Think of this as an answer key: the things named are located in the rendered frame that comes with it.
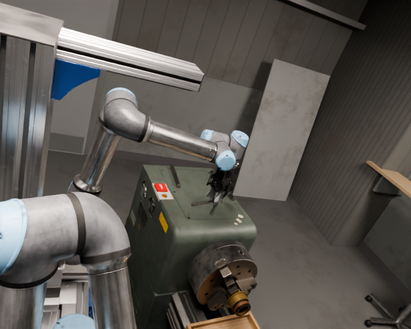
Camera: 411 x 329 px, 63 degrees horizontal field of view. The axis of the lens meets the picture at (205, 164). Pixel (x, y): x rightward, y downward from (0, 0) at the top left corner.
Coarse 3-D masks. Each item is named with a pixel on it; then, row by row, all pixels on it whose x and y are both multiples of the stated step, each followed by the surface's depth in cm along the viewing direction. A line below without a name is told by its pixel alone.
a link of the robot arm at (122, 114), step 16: (112, 112) 108; (128, 112) 107; (112, 128) 109; (128, 128) 107; (144, 128) 108; (160, 128) 112; (160, 144) 114; (176, 144) 114; (192, 144) 116; (208, 144) 119; (224, 144) 126; (208, 160) 121; (224, 160) 120
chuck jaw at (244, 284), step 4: (236, 280) 156; (240, 280) 156; (244, 280) 157; (248, 280) 158; (252, 280) 159; (236, 284) 155; (240, 284) 154; (244, 284) 155; (248, 284) 156; (252, 284) 156; (256, 284) 158; (240, 288) 152; (244, 288) 153; (248, 288) 154; (252, 288) 158; (248, 292) 151
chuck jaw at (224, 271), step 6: (216, 264) 147; (222, 264) 146; (222, 270) 146; (228, 270) 145; (222, 276) 144; (228, 276) 144; (228, 282) 146; (234, 282) 145; (228, 288) 146; (234, 288) 146
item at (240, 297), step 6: (228, 294) 149; (234, 294) 146; (240, 294) 146; (228, 300) 146; (234, 300) 145; (240, 300) 144; (246, 300) 146; (234, 306) 144; (240, 306) 142; (246, 306) 143; (234, 312) 144; (240, 312) 147; (246, 312) 146
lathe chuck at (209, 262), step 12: (216, 252) 151; (228, 252) 150; (204, 264) 149; (228, 264) 146; (240, 264) 150; (252, 264) 155; (192, 276) 152; (204, 276) 146; (216, 276) 148; (240, 276) 156; (252, 276) 160; (192, 288) 155; (204, 288) 149; (216, 288) 153; (204, 300) 155
